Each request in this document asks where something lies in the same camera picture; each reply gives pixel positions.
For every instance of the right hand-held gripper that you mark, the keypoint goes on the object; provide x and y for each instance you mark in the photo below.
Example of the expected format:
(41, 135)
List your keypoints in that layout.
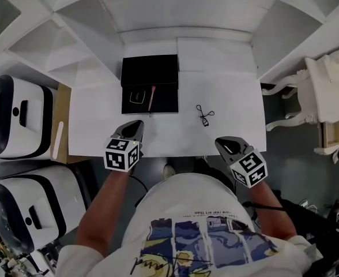
(248, 169)

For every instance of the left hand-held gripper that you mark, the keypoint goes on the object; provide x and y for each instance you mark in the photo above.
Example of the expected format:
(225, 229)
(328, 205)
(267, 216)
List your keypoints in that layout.
(120, 156)

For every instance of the small black object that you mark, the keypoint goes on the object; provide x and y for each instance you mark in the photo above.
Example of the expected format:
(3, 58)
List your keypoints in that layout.
(137, 97)

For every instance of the pink-tipped swab stick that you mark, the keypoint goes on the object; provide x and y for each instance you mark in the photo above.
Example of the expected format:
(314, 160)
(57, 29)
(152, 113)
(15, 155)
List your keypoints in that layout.
(151, 98)

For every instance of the small black wire-frame tool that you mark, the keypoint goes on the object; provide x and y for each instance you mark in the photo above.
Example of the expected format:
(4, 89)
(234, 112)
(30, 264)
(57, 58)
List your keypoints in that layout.
(204, 118)

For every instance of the black box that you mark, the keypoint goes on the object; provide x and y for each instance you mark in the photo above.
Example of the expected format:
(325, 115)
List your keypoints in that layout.
(149, 71)

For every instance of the person's right forearm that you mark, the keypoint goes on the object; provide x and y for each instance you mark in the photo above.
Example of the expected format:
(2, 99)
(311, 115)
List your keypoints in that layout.
(273, 212)

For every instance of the person's left forearm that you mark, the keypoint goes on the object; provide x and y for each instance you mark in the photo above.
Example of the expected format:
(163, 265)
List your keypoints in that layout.
(103, 209)

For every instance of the white table top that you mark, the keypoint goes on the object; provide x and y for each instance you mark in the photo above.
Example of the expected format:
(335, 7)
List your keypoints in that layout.
(230, 97)

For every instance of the person's black trousers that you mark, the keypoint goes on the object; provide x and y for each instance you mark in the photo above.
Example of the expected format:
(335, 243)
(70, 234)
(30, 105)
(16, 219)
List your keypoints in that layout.
(218, 173)

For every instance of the person's left shoe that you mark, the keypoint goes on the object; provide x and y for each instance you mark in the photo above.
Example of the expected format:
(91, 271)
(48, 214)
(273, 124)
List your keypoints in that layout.
(169, 172)

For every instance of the person's white printed shirt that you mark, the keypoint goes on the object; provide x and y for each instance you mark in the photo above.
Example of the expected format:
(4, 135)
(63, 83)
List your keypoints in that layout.
(186, 200)

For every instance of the white flat strip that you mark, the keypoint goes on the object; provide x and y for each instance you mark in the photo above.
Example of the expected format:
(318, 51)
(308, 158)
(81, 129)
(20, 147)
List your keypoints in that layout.
(57, 140)

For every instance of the white black-topped appliance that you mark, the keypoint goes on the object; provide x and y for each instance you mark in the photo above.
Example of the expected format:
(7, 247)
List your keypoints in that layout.
(34, 117)
(51, 200)

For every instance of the white vanity table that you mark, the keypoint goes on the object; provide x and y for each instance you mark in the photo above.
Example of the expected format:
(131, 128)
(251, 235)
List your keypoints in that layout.
(328, 97)

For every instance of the black equipment pile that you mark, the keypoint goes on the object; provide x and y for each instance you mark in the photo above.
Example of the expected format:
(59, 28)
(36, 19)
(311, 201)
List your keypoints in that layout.
(325, 241)

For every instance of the pile of metal parts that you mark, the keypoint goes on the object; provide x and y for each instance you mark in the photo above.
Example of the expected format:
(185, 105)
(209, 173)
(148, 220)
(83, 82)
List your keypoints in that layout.
(14, 258)

